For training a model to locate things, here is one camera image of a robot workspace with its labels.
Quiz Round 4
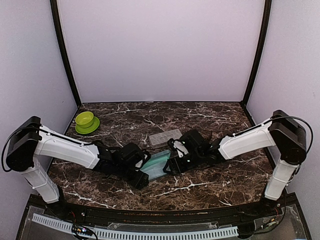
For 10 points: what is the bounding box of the white slotted cable duct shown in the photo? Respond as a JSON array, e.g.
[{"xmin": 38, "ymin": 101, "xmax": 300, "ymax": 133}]
[{"xmin": 31, "ymin": 213, "xmax": 239, "ymax": 240}]

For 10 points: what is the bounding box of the left black frame post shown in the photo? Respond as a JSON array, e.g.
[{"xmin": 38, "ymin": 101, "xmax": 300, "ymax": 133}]
[{"xmin": 49, "ymin": 0, "xmax": 82, "ymax": 108}]

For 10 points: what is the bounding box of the right black frame post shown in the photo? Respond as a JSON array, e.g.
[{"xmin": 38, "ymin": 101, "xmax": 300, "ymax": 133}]
[{"xmin": 240, "ymin": 0, "xmax": 273, "ymax": 108}]

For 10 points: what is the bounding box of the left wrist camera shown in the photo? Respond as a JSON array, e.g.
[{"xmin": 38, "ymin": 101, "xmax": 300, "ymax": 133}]
[{"xmin": 112, "ymin": 142, "xmax": 151, "ymax": 171}]

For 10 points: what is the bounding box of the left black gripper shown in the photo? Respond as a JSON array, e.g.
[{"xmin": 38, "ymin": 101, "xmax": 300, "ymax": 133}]
[{"xmin": 114, "ymin": 164, "xmax": 149, "ymax": 190}]

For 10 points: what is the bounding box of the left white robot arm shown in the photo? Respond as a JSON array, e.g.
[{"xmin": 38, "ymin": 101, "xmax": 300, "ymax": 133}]
[{"xmin": 1, "ymin": 116, "xmax": 151, "ymax": 218}]

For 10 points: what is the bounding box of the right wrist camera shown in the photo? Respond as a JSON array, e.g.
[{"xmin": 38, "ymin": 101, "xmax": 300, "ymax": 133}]
[{"xmin": 167, "ymin": 129, "xmax": 205, "ymax": 158}]

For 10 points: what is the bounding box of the teal glasses case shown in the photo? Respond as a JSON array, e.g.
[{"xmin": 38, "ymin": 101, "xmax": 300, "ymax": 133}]
[
  {"xmin": 140, "ymin": 150, "xmax": 171, "ymax": 182},
  {"xmin": 149, "ymin": 129, "xmax": 182, "ymax": 149}
]

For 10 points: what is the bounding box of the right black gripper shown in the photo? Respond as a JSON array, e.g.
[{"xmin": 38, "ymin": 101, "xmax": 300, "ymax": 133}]
[{"xmin": 163, "ymin": 149, "xmax": 204, "ymax": 176}]

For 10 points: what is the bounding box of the green plate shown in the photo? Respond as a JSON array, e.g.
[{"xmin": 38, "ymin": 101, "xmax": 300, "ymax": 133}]
[{"xmin": 75, "ymin": 116, "xmax": 100, "ymax": 135}]

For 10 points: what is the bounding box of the black frame post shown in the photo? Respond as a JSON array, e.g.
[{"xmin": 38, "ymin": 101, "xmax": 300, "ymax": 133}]
[
  {"xmin": 49, "ymin": 0, "xmax": 82, "ymax": 108},
  {"xmin": 240, "ymin": 0, "xmax": 273, "ymax": 108}
]

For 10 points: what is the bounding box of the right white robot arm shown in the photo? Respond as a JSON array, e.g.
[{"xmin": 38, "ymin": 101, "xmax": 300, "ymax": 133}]
[{"xmin": 163, "ymin": 110, "xmax": 312, "ymax": 217}]

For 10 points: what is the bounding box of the green bowl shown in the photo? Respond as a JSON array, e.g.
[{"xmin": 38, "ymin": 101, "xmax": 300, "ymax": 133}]
[{"xmin": 75, "ymin": 111, "xmax": 94, "ymax": 128}]

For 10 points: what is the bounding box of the black front rail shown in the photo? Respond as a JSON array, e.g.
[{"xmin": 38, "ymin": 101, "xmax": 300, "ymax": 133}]
[{"xmin": 28, "ymin": 193, "xmax": 297, "ymax": 226}]

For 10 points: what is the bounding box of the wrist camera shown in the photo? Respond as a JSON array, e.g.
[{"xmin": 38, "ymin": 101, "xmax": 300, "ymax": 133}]
[
  {"xmin": 167, "ymin": 129, "xmax": 205, "ymax": 158},
  {"xmin": 112, "ymin": 142, "xmax": 151, "ymax": 171}
]

